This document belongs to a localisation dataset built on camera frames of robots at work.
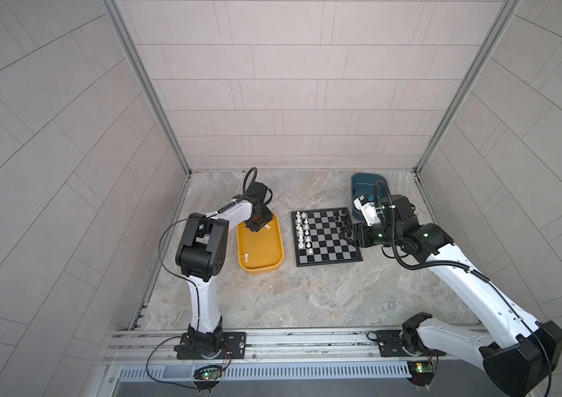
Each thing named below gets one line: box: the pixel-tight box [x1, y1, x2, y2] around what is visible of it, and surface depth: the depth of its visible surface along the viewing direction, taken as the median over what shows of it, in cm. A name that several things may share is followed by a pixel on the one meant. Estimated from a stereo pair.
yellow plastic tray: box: [236, 213, 286, 274], surface depth 91 cm
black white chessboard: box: [290, 206, 363, 268], surface depth 93 cm
